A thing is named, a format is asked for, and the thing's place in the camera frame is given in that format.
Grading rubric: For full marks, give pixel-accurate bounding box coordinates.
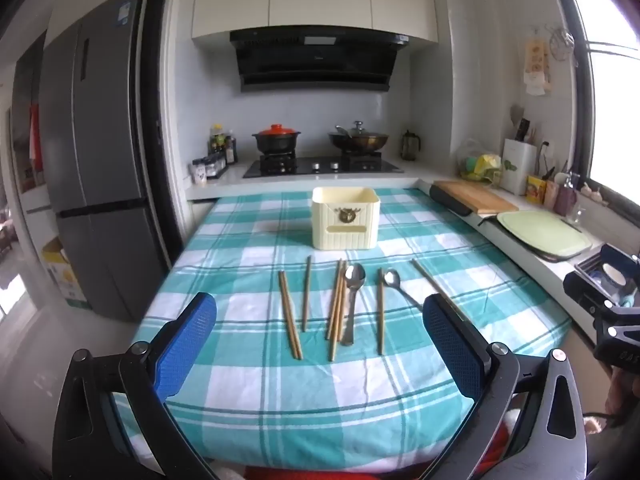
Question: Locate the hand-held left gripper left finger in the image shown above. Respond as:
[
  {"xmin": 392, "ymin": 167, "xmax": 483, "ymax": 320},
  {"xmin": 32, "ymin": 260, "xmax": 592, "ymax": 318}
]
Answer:
[{"xmin": 52, "ymin": 292, "xmax": 217, "ymax": 480}]

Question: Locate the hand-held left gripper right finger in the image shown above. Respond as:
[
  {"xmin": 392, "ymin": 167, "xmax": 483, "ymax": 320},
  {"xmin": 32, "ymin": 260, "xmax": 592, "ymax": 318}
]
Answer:
[{"xmin": 422, "ymin": 294, "xmax": 588, "ymax": 480}]

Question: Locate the wooden chopstick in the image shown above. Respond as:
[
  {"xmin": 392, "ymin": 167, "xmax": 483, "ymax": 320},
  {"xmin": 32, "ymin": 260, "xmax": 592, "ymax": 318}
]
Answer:
[
  {"xmin": 377, "ymin": 267, "xmax": 384, "ymax": 356},
  {"xmin": 326, "ymin": 258, "xmax": 343, "ymax": 340},
  {"xmin": 411, "ymin": 259, "xmax": 453, "ymax": 305},
  {"xmin": 337, "ymin": 270, "xmax": 348, "ymax": 342},
  {"xmin": 328, "ymin": 260, "xmax": 347, "ymax": 363},
  {"xmin": 282, "ymin": 271, "xmax": 304, "ymax": 360},
  {"xmin": 278, "ymin": 271, "xmax": 300, "ymax": 360},
  {"xmin": 302, "ymin": 255, "xmax": 312, "ymax": 332}
]

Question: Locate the metal spoon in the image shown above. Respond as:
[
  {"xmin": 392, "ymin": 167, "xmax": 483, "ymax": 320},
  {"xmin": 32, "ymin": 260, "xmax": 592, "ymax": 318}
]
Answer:
[
  {"xmin": 340, "ymin": 263, "xmax": 367, "ymax": 347},
  {"xmin": 382, "ymin": 268, "xmax": 427, "ymax": 310}
]

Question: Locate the cream plastic utensil holder box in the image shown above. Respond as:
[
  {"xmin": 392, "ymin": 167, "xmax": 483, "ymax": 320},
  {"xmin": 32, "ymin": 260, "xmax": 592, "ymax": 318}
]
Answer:
[{"xmin": 311, "ymin": 186, "xmax": 382, "ymax": 251}]

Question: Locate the person's right hand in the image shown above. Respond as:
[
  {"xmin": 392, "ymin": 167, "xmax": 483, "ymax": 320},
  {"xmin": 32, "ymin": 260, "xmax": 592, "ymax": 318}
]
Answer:
[{"xmin": 606, "ymin": 372, "xmax": 640, "ymax": 428}]

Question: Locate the teal checked tablecloth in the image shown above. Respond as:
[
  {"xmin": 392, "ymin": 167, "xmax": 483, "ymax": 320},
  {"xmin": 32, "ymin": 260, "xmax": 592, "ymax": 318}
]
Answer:
[{"xmin": 112, "ymin": 189, "xmax": 573, "ymax": 473}]

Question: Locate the green cutting board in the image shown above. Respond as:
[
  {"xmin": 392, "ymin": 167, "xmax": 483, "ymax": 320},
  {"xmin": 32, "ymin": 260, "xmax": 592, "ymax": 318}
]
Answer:
[{"xmin": 496, "ymin": 210, "xmax": 593, "ymax": 261}]

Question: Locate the cardboard box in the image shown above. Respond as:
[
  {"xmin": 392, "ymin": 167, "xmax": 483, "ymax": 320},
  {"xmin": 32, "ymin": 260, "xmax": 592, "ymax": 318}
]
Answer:
[{"xmin": 41, "ymin": 237, "xmax": 91, "ymax": 309}]

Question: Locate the pink soap bottle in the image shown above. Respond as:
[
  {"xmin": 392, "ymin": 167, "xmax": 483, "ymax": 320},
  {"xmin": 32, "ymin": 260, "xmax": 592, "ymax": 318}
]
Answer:
[{"xmin": 554, "ymin": 172, "xmax": 578, "ymax": 216}]

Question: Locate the black tray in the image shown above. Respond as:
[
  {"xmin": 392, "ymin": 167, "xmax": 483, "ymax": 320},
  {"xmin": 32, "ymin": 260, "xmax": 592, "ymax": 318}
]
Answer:
[{"xmin": 429, "ymin": 183, "xmax": 473, "ymax": 217}]

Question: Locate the wooden cutting board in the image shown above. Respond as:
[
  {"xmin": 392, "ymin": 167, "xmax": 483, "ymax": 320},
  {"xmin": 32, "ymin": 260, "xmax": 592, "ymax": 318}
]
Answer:
[{"xmin": 432, "ymin": 180, "xmax": 519, "ymax": 213}]

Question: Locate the row of spice jars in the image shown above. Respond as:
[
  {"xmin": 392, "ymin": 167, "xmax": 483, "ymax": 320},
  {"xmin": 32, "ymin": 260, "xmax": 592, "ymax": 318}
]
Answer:
[{"xmin": 190, "ymin": 155, "xmax": 231, "ymax": 186}]

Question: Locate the white knife block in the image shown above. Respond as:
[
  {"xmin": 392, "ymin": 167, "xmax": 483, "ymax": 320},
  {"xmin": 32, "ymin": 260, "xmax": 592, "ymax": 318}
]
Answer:
[{"xmin": 501, "ymin": 138, "xmax": 538, "ymax": 196}]

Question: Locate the yellow green plastic bag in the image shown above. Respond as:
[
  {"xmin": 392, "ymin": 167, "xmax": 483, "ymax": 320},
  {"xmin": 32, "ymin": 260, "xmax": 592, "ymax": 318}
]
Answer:
[{"xmin": 456, "ymin": 138, "xmax": 502, "ymax": 183}]

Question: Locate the grey refrigerator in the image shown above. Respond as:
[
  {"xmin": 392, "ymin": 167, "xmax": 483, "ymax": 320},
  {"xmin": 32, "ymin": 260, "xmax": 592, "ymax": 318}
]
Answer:
[{"xmin": 39, "ymin": 0, "xmax": 168, "ymax": 323}]

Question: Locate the black gas stove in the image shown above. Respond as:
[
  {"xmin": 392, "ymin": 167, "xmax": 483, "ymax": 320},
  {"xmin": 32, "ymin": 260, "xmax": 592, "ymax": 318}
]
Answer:
[{"xmin": 243, "ymin": 156, "xmax": 405, "ymax": 179}]

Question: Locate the black clay pot orange lid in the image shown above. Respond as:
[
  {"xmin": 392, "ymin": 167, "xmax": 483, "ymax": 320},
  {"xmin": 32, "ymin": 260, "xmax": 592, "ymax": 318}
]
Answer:
[{"xmin": 251, "ymin": 124, "xmax": 302, "ymax": 156}]

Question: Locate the wok with glass lid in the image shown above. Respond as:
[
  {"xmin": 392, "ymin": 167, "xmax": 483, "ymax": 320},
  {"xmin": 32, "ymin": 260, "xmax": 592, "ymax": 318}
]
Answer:
[{"xmin": 328, "ymin": 121, "xmax": 390, "ymax": 153}]

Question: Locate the window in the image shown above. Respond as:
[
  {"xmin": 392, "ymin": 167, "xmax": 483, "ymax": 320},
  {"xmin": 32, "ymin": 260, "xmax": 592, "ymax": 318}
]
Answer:
[{"xmin": 562, "ymin": 0, "xmax": 640, "ymax": 201}]

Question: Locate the red hanging decoration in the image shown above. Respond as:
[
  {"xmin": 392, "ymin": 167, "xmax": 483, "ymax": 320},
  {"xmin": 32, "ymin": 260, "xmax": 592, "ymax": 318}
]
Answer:
[{"xmin": 29, "ymin": 105, "xmax": 43, "ymax": 171}]

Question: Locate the black range hood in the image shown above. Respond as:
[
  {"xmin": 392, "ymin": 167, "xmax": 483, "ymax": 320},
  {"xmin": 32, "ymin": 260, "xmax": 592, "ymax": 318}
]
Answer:
[{"xmin": 230, "ymin": 30, "xmax": 410, "ymax": 93}]

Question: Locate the wall calendar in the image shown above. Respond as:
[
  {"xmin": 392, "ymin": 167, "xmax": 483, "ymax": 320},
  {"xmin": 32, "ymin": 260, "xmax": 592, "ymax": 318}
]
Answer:
[{"xmin": 522, "ymin": 37, "xmax": 552, "ymax": 96}]

